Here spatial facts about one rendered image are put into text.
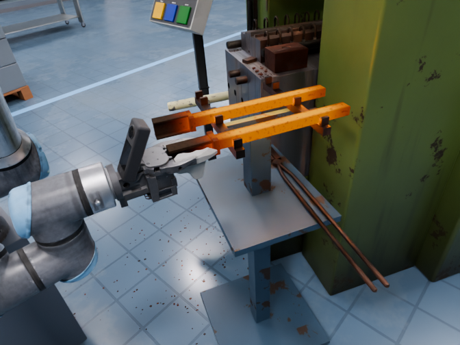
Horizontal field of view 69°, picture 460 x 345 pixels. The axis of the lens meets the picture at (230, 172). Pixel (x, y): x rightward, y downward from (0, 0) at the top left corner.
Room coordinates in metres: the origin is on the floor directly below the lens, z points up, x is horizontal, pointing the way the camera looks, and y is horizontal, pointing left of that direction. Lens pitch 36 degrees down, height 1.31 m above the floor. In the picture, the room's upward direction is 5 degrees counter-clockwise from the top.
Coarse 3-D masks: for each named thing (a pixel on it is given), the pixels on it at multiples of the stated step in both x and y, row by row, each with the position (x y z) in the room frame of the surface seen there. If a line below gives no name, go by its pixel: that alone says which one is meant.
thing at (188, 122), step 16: (272, 96) 0.80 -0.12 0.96; (288, 96) 0.79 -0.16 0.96; (304, 96) 0.80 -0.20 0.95; (320, 96) 0.82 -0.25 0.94; (208, 112) 0.74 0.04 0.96; (224, 112) 0.73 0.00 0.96; (240, 112) 0.75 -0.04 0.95; (256, 112) 0.76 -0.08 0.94; (160, 128) 0.69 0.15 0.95; (176, 128) 0.71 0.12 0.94; (192, 128) 0.70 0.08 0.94
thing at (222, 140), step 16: (304, 112) 0.70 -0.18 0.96; (320, 112) 0.69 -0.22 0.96; (336, 112) 0.70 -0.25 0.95; (240, 128) 0.64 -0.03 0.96; (256, 128) 0.64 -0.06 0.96; (272, 128) 0.64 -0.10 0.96; (288, 128) 0.65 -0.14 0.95; (176, 144) 0.59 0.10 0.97; (192, 144) 0.58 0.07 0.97; (208, 144) 0.60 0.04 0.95; (224, 144) 0.60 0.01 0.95
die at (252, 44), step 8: (296, 24) 1.39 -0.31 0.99; (320, 24) 1.32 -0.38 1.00; (248, 32) 1.33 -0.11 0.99; (272, 32) 1.26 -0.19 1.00; (296, 32) 1.27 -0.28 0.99; (312, 32) 1.25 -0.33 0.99; (320, 32) 1.26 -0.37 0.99; (248, 40) 1.31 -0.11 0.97; (256, 40) 1.23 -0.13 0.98; (264, 40) 1.20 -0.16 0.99; (272, 40) 1.21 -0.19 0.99; (288, 40) 1.23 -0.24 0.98; (296, 40) 1.24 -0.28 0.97; (248, 48) 1.31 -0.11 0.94; (256, 48) 1.23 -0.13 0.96; (256, 56) 1.24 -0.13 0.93
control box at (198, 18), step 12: (156, 0) 1.86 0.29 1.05; (168, 0) 1.78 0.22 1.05; (180, 0) 1.72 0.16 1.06; (192, 0) 1.65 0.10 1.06; (204, 0) 1.65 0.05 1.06; (192, 12) 1.62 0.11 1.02; (204, 12) 1.64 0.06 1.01; (168, 24) 1.71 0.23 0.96; (180, 24) 1.65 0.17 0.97; (192, 24) 1.59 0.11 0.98; (204, 24) 1.64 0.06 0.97
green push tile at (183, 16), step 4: (180, 8) 1.68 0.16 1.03; (184, 8) 1.66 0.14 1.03; (188, 8) 1.64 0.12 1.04; (180, 12) 1.67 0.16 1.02; (184, 12) 1.65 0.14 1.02; (188, 12) 1.63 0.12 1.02; (180, 16) 1.66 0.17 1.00; (184, 16) 1.64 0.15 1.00; (188, 16) 1.62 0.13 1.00; (180, 20) 1.65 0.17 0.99; (184, 20) 1.63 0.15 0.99; (184, 24) 1.62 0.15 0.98
